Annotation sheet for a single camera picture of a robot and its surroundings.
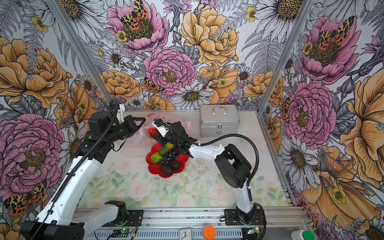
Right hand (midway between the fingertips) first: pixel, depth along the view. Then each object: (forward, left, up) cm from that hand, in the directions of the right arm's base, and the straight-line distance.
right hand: (154, 135), depth 83 cm
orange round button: (-43, -27, -11) cm, 52 cm away
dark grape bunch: (-4, -8, -15) cm, 17 cm away
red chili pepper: (0, +1, +4) cm, 4 cm away
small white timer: (-43, -17, -18) cm, 49 cm away
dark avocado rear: (-11, -10, -14) cm, 21 cm away
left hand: (-4, 0, +14) cm, 14 cm away
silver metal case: (+14, -37, -5) cm, 40 cm away
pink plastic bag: (-8, +3, +10) cm, 13 cm away
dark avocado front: (-13, -6, -14) cm, 20 cm away
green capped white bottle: (-45, -65, -12) cm, 79 cm away
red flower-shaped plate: (-11, +1, -18) cm, 21 cm away
